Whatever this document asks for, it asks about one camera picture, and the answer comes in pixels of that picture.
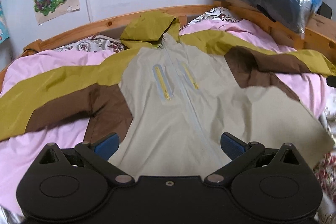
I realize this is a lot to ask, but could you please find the olive brown grey hooded jacket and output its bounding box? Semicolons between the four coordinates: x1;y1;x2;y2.
0;9;336;179

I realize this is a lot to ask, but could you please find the wooden bed frame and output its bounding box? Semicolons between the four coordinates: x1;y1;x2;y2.
0;0;336;90

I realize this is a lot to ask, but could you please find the floral patterned pillow left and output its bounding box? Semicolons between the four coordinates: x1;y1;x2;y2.
54;35;127;53

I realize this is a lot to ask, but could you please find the blue anime poster left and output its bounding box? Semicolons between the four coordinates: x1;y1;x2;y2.
0;3;10;43

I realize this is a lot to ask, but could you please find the floral patterned pillow right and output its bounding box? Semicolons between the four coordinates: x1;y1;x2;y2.
179;7;241;31

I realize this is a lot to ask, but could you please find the floral patterned pillow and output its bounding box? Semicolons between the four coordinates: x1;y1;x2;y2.
179;7;241;31
54;35;127;53

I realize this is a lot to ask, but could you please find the floral quilt at bedside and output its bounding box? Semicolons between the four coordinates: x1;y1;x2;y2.
314;107;335;223

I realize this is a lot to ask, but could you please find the pink bed sheet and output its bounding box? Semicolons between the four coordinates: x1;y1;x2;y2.
0;18;329;217

